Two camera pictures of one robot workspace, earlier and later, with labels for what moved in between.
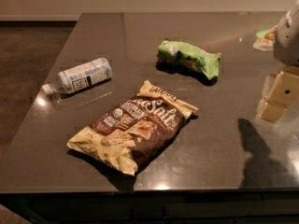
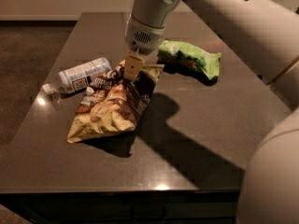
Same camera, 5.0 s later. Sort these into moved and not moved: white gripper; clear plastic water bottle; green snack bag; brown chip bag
Moved: brown chip bag; white gripper
Not moved: clear plastic water bottle; green snack bag
